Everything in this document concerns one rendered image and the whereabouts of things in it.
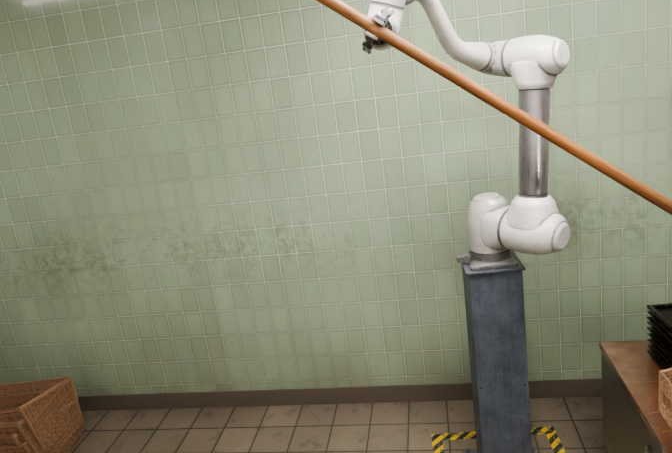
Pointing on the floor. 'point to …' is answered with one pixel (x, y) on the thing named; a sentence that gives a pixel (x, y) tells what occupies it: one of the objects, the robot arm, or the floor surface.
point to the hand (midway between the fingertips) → (375, 28)
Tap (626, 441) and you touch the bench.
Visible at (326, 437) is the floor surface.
